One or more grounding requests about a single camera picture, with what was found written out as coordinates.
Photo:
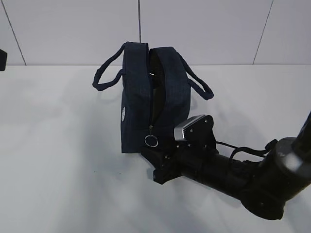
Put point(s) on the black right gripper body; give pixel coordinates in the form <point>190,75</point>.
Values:
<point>162,176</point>

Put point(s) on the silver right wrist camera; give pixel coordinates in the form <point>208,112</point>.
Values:
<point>196,131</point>

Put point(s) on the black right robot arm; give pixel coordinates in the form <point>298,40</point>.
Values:
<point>262,180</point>

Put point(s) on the dark blue lunch bag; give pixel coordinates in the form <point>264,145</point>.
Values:
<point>157,85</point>

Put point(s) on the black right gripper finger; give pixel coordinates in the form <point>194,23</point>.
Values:
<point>158,158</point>

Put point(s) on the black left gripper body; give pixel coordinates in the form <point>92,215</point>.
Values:
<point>3,60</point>

